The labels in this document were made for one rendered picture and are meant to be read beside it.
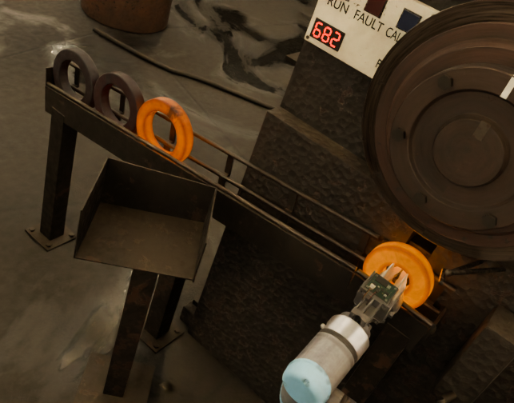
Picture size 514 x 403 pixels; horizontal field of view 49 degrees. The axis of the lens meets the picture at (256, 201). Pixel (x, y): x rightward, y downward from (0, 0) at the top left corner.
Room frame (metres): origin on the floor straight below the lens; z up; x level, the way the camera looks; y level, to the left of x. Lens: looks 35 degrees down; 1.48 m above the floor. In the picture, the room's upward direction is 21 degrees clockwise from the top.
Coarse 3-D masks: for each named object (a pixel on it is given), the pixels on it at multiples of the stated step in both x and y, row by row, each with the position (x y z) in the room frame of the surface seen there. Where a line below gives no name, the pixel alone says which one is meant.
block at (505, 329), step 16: (496, 320) 0.89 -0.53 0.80; (512, 320) 0.91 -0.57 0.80; (480, 336) 0.86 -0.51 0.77; (496, 336) 0.85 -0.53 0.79; (512, 336) 0.86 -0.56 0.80; (464, 352) 0.86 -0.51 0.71; (480, 352) 0.85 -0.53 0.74; (496, 352) 0.84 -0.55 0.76; (512, 352) 0.83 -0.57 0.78; (448, 368) 0.87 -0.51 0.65; (464, 368) 0.85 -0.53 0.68; (480, 368) 0.84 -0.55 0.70; (496, 368) 0.83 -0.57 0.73; (448, 384) 0.85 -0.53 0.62; (464, 384) 0.84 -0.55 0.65; (480, 384) 0.83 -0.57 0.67; (464, 400) 0.83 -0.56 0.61
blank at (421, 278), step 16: (368, 256) 1.00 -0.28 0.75; (384, 256) 0.99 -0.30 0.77; (400, 256) 0.98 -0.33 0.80; (416, 256) 0.97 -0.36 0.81; (368, 272) 1.00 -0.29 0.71; (416, 272) 0.96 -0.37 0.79; (432, 272) 0.97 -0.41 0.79; (416, 288) 0.95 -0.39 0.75; (432, 288) 0.97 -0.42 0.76; (416, 304) 0.94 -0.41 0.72
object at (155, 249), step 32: (96, 192) 0.95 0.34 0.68; (128, 192) 1.04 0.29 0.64; (160, 192) 1.05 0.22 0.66; (192, 192) 1.06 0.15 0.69; (96, 224) 0.95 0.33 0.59; (128, 224) 0.98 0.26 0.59; (160, 224) 1.02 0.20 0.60; (192, 224) 1.05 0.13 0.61; (96, 256) 0.85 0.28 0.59; (128, 256) 0.88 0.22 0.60; (160, 256) 0.91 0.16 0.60; (192, 256) 0.94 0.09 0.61; (128, 288) 0.92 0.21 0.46; (128, 320) 0.92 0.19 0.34; (128, 352) 0.93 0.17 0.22; (96, 384) 0.94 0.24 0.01; (128, 384) 0.98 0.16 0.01
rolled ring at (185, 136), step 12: (144, 108) 1.30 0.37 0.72; (156, 108) 1.28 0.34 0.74; (168, 108) 1.27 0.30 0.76; (180, 108) 1.28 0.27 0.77; (144, 120) 1.30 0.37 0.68; (180, 120) 1.25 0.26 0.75; (144, 132) 1.29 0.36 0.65; (180, 132) 1.24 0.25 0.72; (192, 132) 1.26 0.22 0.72; (144, 144) 1.29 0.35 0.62; (156, 144) 1.30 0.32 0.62; (180, 144) 1.24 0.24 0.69; (192, 144) 1.26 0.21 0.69; (180, 156) 1.24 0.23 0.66
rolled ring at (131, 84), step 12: (108, 72) 1.38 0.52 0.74; (120, 72) 1.38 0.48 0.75; (96, 84) 1.39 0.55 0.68; (108, 84) 1.37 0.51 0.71; (120, 84) 1.35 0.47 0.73; (132, 84) 1.35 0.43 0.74; (96, 96) 1.39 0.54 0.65; (108, 96) 1.40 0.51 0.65; (132, 96) 1.33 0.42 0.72; (96, 108) 1.38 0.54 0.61; (108, 108) 1.39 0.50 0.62; (132, 108) 1.33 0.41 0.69; (132, 120) 1.32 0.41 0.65
